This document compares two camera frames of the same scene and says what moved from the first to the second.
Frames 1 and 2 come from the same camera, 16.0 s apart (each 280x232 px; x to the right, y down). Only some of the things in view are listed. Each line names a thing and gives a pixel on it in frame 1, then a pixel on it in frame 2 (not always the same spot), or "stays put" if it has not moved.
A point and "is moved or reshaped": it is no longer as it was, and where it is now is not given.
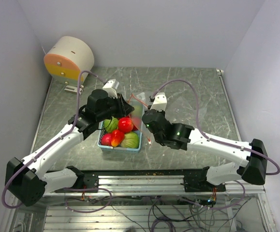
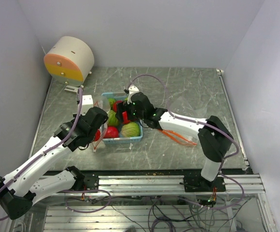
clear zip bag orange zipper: [136, 112] is moved or reshaped
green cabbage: [130, 140] → [131, 129]
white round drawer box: [70, 56] stays put
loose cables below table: [168, 213] stays put
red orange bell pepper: [117, 137] → [97, 135]
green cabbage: [110, 124] stays put
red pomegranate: [106, 139] → [111, 132]
